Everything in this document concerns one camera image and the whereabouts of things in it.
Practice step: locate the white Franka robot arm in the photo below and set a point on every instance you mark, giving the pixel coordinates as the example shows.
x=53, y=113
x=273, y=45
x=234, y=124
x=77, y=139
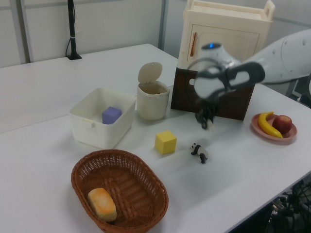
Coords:
x=279, y=60

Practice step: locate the white paper ball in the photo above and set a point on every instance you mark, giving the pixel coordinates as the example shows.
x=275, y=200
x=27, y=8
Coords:
x=210, y=128

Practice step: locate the yellow toy banana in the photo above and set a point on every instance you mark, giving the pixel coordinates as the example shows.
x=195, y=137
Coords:
x=266, y=126

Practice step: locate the cream toy cabinet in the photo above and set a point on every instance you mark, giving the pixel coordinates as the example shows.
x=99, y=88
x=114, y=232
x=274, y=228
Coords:
x=243, y=26

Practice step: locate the toy panda figure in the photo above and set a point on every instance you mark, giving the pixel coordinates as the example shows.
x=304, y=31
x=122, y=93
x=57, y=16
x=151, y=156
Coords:
x=199, y=151

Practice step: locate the cream trash can with lid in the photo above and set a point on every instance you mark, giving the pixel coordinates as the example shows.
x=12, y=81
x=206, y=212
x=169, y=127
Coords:
x=152, y=97

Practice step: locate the white plastic storage box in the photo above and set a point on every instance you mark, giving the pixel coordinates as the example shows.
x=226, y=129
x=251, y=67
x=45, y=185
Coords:
x=97, y=131

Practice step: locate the purple cube block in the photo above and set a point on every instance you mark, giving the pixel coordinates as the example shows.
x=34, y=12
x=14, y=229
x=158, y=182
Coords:
x=111, y=116

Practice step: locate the black pole stand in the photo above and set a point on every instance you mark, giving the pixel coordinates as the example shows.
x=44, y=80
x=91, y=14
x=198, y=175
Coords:
x=71, y=31

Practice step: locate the pink plate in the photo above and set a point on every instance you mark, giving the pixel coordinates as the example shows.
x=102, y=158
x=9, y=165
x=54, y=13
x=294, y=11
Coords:
x=290, y=137

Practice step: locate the grey metal equipment frame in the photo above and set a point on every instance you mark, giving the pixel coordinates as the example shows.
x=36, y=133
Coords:
x=301, y=92

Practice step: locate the brown wicker basket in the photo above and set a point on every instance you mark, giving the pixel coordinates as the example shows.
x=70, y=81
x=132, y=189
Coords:
x=136, y=184

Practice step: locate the toy bread loaf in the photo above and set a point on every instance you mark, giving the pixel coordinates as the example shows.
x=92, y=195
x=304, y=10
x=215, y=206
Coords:
x=102, y=205

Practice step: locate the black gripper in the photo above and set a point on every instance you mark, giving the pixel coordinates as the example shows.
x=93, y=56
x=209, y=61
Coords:
x=206, y=109

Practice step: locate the dark brown wooden box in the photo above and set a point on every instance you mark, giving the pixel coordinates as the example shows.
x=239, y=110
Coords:
x=184, y=97

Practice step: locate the yellow cube block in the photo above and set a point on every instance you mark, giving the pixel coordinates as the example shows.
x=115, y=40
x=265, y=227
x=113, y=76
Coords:
x=165, y=142

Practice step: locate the red toy apple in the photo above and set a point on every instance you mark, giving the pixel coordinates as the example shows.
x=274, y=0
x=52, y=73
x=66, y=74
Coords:
x=282, y=123

